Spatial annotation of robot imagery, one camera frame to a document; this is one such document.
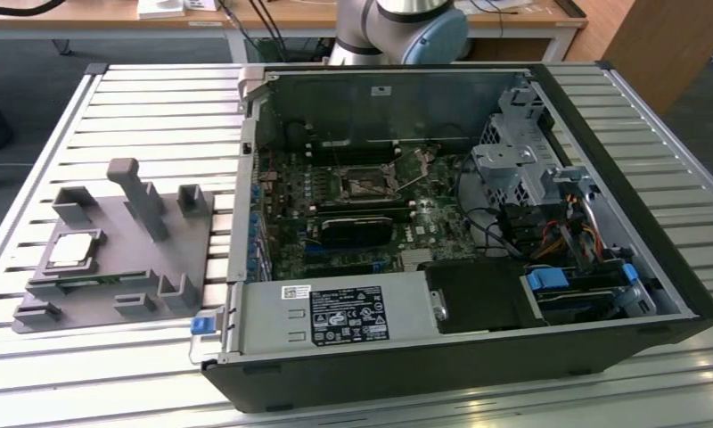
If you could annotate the silver metal drive cage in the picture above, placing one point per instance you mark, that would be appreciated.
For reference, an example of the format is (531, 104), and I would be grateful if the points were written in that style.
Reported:
(505, 174)

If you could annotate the wooden cabinet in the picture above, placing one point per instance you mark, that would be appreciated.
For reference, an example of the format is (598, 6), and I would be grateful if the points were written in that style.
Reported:
(659, 44)

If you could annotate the small blue carrier tab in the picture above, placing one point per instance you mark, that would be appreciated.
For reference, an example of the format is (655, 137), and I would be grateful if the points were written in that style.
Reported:
(627, 273)

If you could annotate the black PC case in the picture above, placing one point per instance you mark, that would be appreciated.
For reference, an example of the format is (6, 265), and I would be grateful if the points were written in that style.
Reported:
(391, 383)

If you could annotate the blue plastic latch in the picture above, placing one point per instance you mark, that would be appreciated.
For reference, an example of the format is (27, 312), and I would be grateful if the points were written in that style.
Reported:
(201, 325)

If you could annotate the black RAM slot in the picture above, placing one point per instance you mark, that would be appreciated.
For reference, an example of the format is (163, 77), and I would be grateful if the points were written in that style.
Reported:
(355, 154)
(362, 209)
(355, 150)
(362, 205)
(355, 159)
(362, 216)
(362, 213)

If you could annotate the green RAM stick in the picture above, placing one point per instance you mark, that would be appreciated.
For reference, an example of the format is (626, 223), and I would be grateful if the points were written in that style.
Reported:
(111, 279)

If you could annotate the grey parts rack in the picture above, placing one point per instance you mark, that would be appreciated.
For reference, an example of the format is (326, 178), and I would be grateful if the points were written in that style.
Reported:
(123, 249)

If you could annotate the silver chipset heatsink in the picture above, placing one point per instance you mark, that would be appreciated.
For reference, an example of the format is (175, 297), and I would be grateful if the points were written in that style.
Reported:
(419, 260)

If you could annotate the silver CPU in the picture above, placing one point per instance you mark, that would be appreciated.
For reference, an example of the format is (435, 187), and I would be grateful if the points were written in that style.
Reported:
(70, 249)

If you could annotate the long wooden desk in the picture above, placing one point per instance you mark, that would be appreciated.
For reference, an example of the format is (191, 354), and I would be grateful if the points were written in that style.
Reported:
(94, 20)

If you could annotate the white box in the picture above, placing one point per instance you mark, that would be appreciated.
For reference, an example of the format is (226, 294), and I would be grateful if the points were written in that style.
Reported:
(159, 11)

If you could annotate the black graphics card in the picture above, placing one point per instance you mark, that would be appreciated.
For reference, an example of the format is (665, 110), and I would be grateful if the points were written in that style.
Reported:
(355, 232)

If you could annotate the CPU socket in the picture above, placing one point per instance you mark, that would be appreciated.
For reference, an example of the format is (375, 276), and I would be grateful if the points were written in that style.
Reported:
(365, 185)

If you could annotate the white papers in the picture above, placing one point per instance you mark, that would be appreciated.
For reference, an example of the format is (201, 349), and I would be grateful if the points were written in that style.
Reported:
(505, 3)

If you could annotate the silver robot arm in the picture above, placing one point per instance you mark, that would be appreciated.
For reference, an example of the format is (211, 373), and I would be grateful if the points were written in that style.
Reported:
(355, 27)

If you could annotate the green motherboard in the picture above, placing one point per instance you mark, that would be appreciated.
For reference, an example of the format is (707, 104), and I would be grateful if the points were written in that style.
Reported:
(439, 214)

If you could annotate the black plastic shroud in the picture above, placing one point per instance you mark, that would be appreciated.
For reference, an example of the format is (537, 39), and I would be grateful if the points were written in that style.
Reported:
(481, 294)

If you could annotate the blue disk carrier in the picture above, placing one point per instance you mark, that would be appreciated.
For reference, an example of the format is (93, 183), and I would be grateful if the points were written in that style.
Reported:
(546, 278)

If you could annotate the grey power supply unit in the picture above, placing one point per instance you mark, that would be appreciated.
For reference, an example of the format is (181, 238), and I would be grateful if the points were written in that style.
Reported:
(261, 321)

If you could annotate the thin metal locking lever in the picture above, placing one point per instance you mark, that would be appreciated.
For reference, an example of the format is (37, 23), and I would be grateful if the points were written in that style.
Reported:
(335, 159)

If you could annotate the blue card retention clip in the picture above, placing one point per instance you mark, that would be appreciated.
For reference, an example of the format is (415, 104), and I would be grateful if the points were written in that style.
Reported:
(253, 191)
(250, 266)
(250, 250)
(254, 232)
(254, 219)

